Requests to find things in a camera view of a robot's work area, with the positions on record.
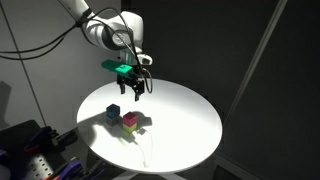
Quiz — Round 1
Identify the purple orange clamp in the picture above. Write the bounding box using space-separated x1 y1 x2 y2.
44 158 106 180
24 126 78 154

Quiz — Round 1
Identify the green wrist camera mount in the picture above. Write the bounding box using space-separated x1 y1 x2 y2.
101 60 133 77

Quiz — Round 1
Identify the yellow-green block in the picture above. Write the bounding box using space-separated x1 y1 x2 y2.
122 123 137 134

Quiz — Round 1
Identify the purple orange clamp upper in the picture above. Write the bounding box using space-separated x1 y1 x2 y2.
24 126 78 154

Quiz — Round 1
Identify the pink block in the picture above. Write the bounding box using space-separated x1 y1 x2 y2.
122 112 137 127

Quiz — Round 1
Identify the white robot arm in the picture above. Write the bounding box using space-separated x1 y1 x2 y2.
58 0 153 101

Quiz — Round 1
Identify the grey block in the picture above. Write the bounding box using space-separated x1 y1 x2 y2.
106 116 121 126

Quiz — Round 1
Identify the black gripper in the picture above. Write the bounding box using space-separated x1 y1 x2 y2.
117 73 145 101

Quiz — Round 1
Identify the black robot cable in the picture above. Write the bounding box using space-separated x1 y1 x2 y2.
0 7 154 95

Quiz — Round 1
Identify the white round table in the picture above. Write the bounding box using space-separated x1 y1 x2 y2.
76 79 222 180

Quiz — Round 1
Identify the purple orange clamp lower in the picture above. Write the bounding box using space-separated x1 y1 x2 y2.
44 158 106 180

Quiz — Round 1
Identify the blue block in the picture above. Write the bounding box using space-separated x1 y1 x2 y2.
106 104 120 118

